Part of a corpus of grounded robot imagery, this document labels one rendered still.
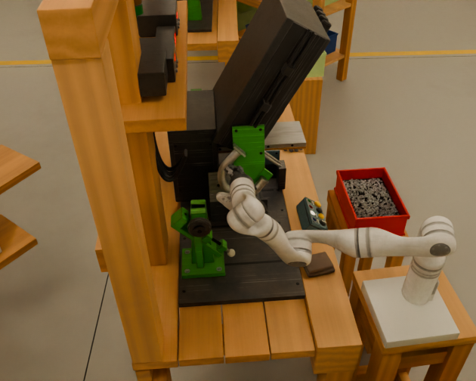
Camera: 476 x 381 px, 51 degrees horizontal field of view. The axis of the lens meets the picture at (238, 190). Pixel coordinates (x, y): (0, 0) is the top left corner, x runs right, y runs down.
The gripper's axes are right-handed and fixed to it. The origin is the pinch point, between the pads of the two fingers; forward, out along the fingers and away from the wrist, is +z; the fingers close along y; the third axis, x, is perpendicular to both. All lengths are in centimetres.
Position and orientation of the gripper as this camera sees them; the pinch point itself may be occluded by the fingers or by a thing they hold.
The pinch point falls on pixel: (239, 170)
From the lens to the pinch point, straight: 164.9
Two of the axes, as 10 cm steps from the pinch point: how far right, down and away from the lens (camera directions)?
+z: -0.5, -4.2, 9.1
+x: -6.9, 6.7, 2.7
